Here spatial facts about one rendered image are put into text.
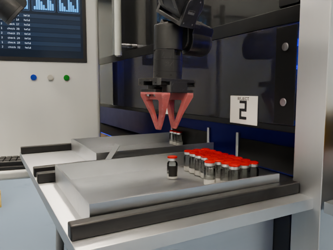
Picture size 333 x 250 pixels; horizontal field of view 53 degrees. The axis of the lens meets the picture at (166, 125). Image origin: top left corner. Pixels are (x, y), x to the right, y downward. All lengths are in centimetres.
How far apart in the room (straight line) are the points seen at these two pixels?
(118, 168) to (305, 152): 38
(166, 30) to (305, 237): 45
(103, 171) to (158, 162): 13
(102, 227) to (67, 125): 97
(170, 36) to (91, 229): 38
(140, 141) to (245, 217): 66
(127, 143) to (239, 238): 57
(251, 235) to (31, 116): 97
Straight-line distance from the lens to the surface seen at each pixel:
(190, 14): 64
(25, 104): 138
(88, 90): 138
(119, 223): 45
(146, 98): 65
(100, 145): 107
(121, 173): 74
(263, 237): 70
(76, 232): 44
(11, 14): 83
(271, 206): 56
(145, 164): 76
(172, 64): 64
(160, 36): 65
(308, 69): 62
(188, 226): 47
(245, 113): 72
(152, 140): 114
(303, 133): 62
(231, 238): 64
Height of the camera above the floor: 106
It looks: 6 degrees down
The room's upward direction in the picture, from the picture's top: straight up
